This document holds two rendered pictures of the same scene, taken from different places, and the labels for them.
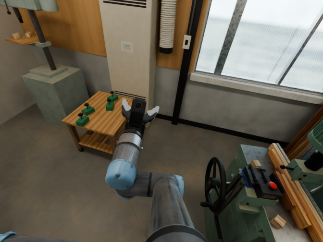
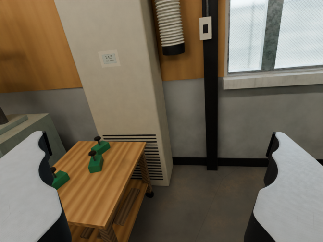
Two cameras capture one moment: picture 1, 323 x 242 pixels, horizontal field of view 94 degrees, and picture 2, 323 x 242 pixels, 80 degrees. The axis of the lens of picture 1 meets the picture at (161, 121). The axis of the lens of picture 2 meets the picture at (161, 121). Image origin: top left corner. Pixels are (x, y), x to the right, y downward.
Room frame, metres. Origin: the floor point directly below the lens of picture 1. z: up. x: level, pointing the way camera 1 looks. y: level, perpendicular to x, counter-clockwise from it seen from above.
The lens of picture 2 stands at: (0.42, 0.08, 1.30)
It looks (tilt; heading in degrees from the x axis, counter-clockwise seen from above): 27 degrees down; 5
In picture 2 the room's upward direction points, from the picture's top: 8 degrees counter-clockwise
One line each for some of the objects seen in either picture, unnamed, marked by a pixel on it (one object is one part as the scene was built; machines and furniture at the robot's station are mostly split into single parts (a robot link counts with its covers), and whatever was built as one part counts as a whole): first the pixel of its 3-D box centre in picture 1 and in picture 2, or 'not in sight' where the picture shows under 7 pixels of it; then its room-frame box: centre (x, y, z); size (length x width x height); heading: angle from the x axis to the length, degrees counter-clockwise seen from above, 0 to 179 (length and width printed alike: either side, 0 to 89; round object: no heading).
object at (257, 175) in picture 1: (260, 181); not in sight; (0.37, -0.47, 0.99); 0.13 x 0.11 x 0.06; 177
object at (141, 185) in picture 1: (131, 182); not in sight; (0.24, 0.07, 1.12); 0.11 x 0.08 x 0.11; 91
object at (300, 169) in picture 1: (307, 173); not in sight; (0.42, -0.69, 1.03); 0.14 x 0.07 x 0.09; 87
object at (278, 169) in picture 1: (288, 189); not in sight; (0.38, -0.65, 0.92); 0.23 x 0.02 x 0.04; 177
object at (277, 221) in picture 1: (278, 222); not in sight; (0.24, -0.53, 0.92); 0.03 x 0.03 x 0.03; 40
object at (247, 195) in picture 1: (253, 187); not in sight; (0.38, -0.48, 0.91); 0.15 x 0.14 x 0.09; 177
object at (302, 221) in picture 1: (290, 198); not in sight; (0.34, -0.63, 0.93); 0.22 x 0.01 x 0.06; 177
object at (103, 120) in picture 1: (107, 123); (96, 195); (1.33, 0.65, 0.32); 0.66 x 0.57 x 0.64; 168
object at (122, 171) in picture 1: (123, 165); not in sight; (0.23, 0.09, 1.21); 0.11 x 0.08 x 0.09; 1
